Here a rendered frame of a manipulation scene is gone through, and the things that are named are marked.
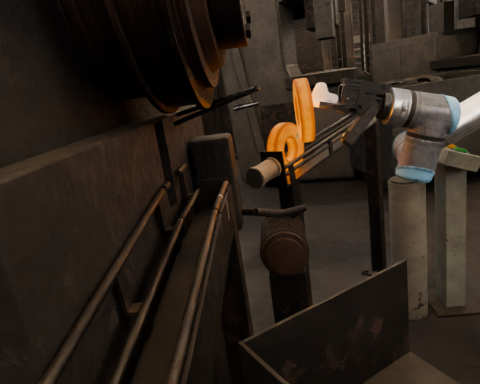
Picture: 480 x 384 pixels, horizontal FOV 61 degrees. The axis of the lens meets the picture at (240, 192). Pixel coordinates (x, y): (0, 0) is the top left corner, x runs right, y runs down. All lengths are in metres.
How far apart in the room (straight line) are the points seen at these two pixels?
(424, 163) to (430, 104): 0.14
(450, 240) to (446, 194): 0.17
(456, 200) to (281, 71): 2.15
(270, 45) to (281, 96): 0.40
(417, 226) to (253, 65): 2.30
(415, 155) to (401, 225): 0.46
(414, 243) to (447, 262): 0.18
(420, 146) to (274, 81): 2.44
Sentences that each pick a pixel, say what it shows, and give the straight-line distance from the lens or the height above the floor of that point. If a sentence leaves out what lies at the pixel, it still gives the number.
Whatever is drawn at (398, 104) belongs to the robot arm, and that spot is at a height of 0.81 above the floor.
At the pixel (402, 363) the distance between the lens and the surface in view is 0.50.
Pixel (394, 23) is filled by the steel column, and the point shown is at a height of 1.60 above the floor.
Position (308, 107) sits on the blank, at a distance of 0.97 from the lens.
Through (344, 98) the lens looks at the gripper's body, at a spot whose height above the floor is 0.84.
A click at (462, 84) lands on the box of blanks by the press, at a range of 3.07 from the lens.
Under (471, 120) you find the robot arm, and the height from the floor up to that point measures 0.74.
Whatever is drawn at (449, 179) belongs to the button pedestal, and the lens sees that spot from 1.55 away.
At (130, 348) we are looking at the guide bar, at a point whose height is 0.67.
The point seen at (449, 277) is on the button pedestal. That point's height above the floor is 0.13.
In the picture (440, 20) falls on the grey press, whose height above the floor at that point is 1.19.
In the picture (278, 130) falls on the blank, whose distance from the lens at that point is 1.16.
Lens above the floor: 0.92
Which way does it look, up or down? 15 degrees down
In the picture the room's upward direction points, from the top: 8 degrees counter-clockwise
